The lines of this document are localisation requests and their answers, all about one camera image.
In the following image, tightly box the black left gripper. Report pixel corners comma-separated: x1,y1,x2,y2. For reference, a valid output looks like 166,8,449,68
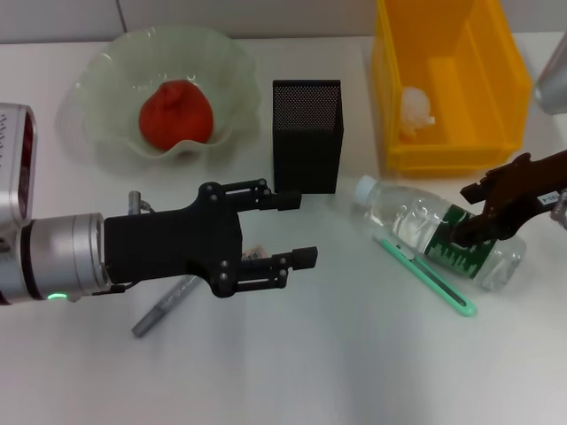
101,177,320,299

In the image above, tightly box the pale green glass fruit plate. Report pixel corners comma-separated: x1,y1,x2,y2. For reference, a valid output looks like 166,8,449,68
55,24,261,172

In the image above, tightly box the mint green utility knife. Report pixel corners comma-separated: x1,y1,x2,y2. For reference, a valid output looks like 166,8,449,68
373,236,478,319

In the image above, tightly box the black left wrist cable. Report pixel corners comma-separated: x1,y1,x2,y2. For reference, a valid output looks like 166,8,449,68
90,282,135,297

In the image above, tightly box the yellow plastic bin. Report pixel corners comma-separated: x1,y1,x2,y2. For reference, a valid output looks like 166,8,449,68
370,0,533,179

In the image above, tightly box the white paper ball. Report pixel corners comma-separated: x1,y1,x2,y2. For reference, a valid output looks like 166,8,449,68
400,86,438,139

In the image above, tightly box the grey right wrist cable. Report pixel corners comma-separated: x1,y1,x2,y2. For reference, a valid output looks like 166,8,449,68
548,187,567,232

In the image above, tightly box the clear green-label water bottle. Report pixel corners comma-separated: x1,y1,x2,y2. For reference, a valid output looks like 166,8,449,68
349,174,529,292

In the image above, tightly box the black mesh pen holder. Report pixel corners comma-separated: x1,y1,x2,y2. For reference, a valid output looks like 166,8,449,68
272,79,345,196

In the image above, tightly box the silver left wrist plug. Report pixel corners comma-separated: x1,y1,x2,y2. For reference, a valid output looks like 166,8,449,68
127,189,154,215

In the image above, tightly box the beige eraser with barcode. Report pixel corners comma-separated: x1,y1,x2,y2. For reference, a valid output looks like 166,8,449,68
241,245,273,263

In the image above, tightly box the orange fruit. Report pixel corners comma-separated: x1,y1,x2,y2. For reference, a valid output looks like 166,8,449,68
138,79,216,150

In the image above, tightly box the grey glitter pen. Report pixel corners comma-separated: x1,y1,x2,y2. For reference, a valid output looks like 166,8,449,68
131,274,201,340

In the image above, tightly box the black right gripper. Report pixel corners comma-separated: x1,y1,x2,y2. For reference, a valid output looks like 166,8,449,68
445,149,567,248

